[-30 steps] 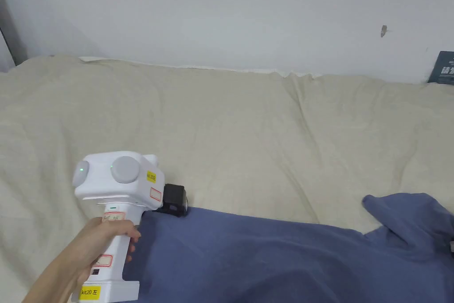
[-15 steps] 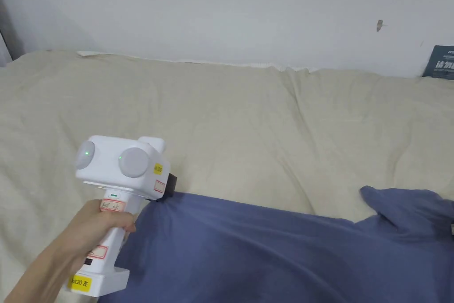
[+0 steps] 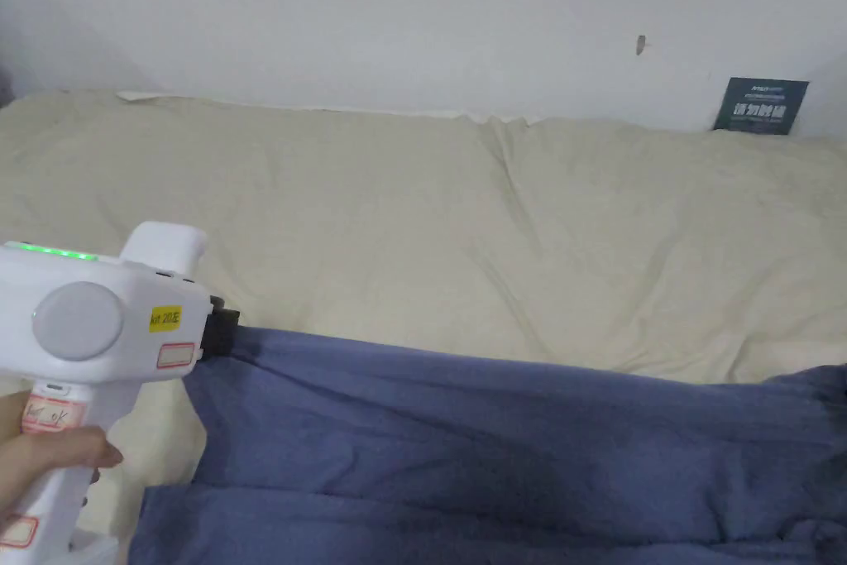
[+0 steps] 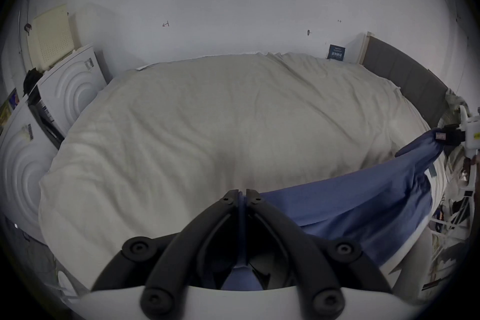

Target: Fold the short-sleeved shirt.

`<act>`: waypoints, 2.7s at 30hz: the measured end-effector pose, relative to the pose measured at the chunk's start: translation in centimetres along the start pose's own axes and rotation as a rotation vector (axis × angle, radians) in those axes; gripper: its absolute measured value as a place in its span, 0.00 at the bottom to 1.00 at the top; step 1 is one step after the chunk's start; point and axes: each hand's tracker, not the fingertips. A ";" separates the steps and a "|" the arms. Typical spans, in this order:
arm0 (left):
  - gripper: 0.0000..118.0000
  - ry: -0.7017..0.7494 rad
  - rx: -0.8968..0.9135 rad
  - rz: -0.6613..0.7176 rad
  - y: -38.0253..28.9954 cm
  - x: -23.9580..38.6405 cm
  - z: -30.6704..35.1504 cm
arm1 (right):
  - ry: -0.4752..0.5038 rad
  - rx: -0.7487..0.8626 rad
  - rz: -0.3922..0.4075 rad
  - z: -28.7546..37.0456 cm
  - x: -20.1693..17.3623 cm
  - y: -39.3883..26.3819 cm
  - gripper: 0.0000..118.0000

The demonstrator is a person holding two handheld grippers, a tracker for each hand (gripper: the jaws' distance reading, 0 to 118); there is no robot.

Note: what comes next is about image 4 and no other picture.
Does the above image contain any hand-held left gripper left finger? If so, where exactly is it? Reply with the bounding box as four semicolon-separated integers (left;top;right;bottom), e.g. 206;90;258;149
92;189;241;312

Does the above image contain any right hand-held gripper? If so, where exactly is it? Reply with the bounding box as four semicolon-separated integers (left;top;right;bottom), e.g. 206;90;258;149
435;105;480;162

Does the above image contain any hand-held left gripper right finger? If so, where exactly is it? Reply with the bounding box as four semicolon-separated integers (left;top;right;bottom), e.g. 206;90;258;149
246;189;393;316

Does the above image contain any blue garment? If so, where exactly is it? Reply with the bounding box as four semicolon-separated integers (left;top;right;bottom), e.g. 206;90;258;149
221;127;448;291

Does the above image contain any grey padded headboard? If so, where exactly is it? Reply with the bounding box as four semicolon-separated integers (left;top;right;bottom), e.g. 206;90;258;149
362;35;449;129

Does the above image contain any small dark blue card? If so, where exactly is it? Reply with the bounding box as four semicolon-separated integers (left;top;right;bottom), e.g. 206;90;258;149
326;44;346;61

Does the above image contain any bed with beige sheet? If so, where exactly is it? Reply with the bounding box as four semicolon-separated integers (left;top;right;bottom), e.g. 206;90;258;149
37;51;451;306

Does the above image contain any cream perforated plastic panel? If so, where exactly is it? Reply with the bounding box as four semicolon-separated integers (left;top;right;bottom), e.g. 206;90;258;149
28;3;82;70

